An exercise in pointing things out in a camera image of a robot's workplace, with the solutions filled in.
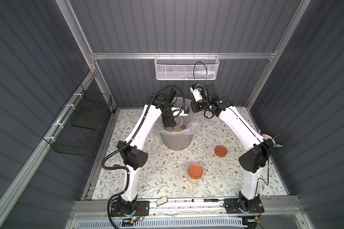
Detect masking tape roll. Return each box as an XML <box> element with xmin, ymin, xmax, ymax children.
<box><xmin>155</xmin><ymin>197</ymin><xmax>168</xmax><ymax>207</ymax></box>

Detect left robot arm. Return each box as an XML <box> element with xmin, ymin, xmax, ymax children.
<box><xmin>117</xmin><ymin>88</ymin><xmax>176</xmax><ymax>215</ymax></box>

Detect black wire wall basket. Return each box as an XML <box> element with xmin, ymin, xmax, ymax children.
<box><xmin>43</xmin><ymin>85</ymin><xmax>112</xmax><ymax>157</ymax></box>

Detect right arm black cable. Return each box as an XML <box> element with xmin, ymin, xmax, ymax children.
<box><xmin>192</xmin><ymin>61</ymin><xmax>208</xmax><ymax>86</ymax></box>

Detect oatmeal jar orange lid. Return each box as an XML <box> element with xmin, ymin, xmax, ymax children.
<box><xmin>188</xmin><ymin>163</ymin><xmax>204</xmax><ymax>184</ymax></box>

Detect clear plastic bin liner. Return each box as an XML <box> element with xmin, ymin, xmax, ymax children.
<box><xmin>153</xmin><ymin>98</ymin><xmax>200</xmax><ymax>136</ymax></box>

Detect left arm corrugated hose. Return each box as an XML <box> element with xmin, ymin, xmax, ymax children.
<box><xmin>101</xmin><ymin>84</ymin><xmax>186</xmax><ymax>229</ymax></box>

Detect white wire wall basket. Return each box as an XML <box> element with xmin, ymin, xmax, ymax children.
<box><xmin>154</xmin><ymin>55</ymin><xmax>220</xmax><ymax>81</ymax></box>

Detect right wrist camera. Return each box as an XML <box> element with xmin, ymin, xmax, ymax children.
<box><xmin>190</xmin><ymin>83</ymin><xmax>203</xmax><ymax>102</ymax></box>

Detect grey mesh trash bin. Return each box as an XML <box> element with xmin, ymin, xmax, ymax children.
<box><xmin>159</xmin><ymin>97</ymin><xmax>197</xmax><ymax>151</ymax></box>

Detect pens in white basket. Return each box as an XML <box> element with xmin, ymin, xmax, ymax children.
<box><xmin>170</xmin><ymin>70</ymin><xmax>217</xmax><ymax>80</ymax></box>

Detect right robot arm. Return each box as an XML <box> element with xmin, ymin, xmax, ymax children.
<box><xmin>190</xmin><ymin>83</ymin><xmax>275</xmax><ymax>214</ymax></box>

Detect white utensil cup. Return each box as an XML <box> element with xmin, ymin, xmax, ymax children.
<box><xmin>261</xmin><ymin>134</ymin><xmax>282</xmax><ymax>148</ymax></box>

